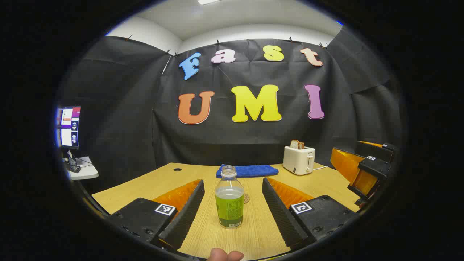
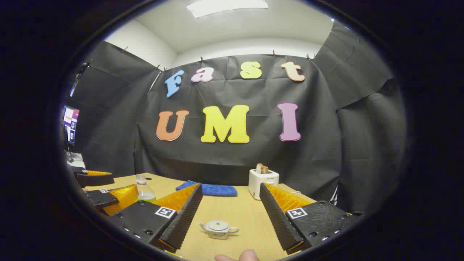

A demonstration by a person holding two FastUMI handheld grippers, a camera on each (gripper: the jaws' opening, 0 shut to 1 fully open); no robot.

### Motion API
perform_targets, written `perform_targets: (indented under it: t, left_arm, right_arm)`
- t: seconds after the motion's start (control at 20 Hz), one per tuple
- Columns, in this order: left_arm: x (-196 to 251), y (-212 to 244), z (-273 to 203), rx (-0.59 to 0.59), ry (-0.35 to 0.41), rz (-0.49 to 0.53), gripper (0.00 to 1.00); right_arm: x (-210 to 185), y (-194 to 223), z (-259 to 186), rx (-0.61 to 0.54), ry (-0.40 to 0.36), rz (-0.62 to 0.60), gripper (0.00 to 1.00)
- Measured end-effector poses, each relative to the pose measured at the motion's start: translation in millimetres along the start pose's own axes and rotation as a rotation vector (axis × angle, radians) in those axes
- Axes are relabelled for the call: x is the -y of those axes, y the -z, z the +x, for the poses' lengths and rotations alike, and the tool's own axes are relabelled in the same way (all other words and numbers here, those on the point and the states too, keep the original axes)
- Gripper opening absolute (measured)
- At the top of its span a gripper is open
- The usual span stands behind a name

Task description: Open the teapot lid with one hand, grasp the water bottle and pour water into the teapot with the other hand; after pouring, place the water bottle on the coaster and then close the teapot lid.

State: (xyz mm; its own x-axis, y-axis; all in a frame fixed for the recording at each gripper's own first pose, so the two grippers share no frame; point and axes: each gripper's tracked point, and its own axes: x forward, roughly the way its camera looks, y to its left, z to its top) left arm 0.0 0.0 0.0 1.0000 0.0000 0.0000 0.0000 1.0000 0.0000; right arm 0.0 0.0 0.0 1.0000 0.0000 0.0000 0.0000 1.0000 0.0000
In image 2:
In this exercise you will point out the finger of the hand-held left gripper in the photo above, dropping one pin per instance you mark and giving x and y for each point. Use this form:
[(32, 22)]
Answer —
[(96, 198), (94, 179)]

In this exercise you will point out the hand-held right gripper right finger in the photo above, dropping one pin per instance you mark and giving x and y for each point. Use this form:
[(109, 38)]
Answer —
[(277, 221)]

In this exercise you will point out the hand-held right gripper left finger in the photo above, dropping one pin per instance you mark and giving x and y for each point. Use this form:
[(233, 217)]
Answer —
[(185, 217)]

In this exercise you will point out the white ceramic teacup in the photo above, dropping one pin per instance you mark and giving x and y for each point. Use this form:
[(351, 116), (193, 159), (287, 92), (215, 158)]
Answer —
[(217, 235)]

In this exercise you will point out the green label water bottle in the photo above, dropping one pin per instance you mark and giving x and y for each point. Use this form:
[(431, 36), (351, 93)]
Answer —
[(145, 192)]

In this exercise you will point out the white side table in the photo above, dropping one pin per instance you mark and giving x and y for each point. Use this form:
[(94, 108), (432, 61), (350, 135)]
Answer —
[(77, 159)]

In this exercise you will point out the blue towel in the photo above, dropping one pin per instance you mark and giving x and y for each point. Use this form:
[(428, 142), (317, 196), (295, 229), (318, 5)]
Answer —
[(217, 190)]

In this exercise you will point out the white toaster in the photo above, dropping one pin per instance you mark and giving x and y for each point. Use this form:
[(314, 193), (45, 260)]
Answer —
[(255, 183)]

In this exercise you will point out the bread slice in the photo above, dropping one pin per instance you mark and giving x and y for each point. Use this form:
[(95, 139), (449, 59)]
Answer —
[(261, 169)]

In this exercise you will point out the computer monitor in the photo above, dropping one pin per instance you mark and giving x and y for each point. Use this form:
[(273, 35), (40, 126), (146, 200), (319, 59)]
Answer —
[(71, 125)]

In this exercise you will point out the black backdrop cloth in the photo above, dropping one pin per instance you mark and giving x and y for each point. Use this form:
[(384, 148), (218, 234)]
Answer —
[(253, 159)]

